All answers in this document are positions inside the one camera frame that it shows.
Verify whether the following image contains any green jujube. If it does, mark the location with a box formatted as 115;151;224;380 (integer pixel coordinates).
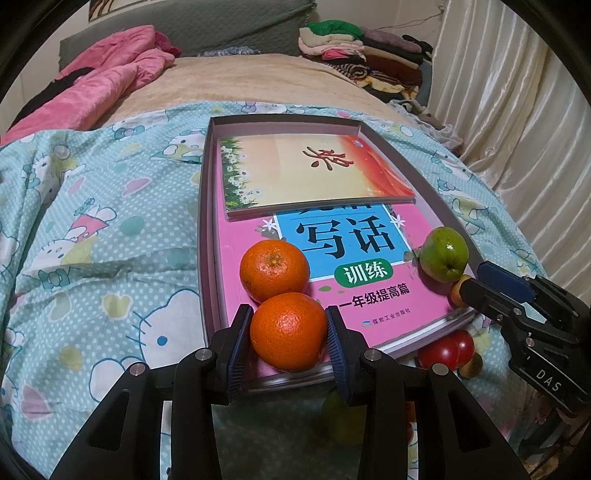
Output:
322;389;362;446
419;226;470;283

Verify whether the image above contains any brown kiwi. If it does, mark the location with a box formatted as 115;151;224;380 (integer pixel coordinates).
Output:
459;353;484;380

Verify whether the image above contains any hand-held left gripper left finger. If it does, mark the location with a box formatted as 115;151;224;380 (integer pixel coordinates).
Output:
48;304;254;480

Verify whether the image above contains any white crumpled cloth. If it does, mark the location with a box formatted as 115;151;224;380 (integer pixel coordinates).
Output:
388;97;463;149

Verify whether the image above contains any blossom tree painting panel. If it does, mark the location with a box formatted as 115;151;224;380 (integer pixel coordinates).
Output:
90;0;154;11

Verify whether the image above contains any pink quilt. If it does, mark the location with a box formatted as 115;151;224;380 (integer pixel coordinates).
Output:
0;25;177;147

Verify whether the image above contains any brown longan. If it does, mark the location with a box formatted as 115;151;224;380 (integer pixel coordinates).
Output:
450;274;474;308

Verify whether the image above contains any large orange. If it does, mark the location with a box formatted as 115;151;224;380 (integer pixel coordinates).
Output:
240;240;310;304
249;292;329;374

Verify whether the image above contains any shallow cardboard box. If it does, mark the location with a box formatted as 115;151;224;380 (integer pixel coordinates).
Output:
198;115;486;394

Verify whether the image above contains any orange and yellow notebook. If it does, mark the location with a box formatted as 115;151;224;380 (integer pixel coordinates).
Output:
217;134;417;222

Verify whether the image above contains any grey quilted headboard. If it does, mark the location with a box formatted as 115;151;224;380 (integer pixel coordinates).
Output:
59;0;319;70

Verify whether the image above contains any cream curtain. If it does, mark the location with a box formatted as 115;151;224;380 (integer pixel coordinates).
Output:
429;0;591;315

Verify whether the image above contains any beige bed sheet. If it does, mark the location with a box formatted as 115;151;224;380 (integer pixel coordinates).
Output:
99;54;408;136

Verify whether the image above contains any dark blue patterned cloth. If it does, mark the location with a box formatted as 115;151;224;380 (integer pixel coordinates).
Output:
198;46;282;57

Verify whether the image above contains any black garment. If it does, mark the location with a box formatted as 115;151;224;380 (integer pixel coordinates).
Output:
18;67;96;121

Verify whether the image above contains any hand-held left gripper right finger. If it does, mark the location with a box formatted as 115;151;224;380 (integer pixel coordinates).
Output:
324;305;509;480

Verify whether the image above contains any stack of folded clothes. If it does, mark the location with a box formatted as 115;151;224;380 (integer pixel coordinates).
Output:
298;19;435;101

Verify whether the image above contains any red cherry tomato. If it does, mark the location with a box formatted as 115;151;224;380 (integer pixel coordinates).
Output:
450;329;476;364
418;337;458;371

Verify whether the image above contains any light blue printed blanket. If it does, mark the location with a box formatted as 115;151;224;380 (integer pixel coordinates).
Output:
0;99;555;480

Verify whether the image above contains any dark red garment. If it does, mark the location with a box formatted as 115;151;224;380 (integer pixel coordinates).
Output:
154;30;182;56

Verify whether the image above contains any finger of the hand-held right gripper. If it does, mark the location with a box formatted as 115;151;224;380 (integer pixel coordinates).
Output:
461;278;579;345
477;261;579;325

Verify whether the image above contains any pink workbook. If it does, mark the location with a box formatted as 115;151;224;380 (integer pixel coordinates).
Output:
217;202;479;371

